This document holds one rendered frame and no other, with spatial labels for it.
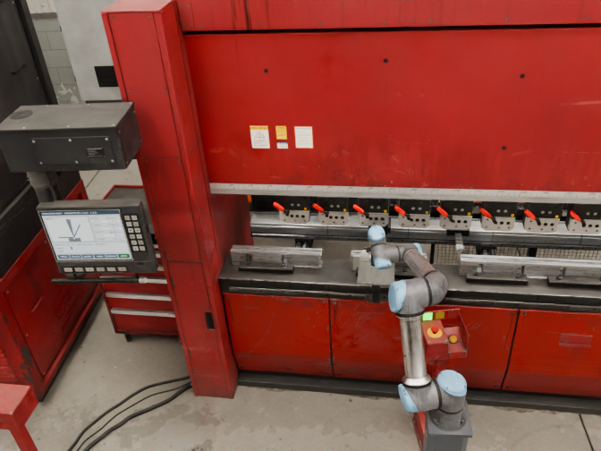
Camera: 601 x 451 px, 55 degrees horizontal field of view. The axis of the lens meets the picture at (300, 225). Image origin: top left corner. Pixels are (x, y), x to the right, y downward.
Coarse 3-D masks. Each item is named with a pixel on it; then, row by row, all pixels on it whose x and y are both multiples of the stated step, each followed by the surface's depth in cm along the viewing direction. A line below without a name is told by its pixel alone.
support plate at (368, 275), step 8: (360, 256) 301; (368, 256) 300; (360, 264) 295; (368, 264) 295; (392, 264) 294; (360, 272) 290; (368, 272) 289; (376, 272) 289; (384, 272) 289; (392, 272) 288; (360, 280) 285; (368, 280) 284; (376, 280) 284; (384, 280) 284; (392, 280) 283
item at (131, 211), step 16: (48, 208) 244; (64, 208) 243; (80, 208) 243; (96, 208) 242; (112, 208) 242; (128, 208) 241; (128, 224) 245; (144, 224) 246; (48, 240) 253; (128, 240) 250; (144, 240) 250; (144, 256) 255; (64, 272) 263; (80, 272) 262; (96, 272) 262; (112, 272) 261; (128, 272) 261; (144, 272) 260
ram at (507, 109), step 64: (192, 64) 258; (256, 64) 254; (320, 64) 249; (384, 64) 245; (448, 64) 241; (512, 64) 237; (576, 64) 234; (320, 128) 266; (384, 128) 262; (448, 128) 257; (512, 128) 252; (576, 128) 248; (256, 192) 292; (320, 192) 286
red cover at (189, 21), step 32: (192, 0) 241; (224, 0) 239; (256, 0) 237; (288, 0) 235; (320, 0) 233; (352, 0) 231; (384, 0) 229; (416, 0) 227; (448, 0) 226; (480, 0) 224; (512, 0) 222; (544, 0) 220; (576, 0) 219
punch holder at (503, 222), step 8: (488, 208) 276; (496, 208) 276; (504, 208) 275; (512, 208) 274; (496, 216) 278; (504, 216) 277; (488, 224) 281; (496, 224) 280; (504, 224) 279; (512, 224) 279
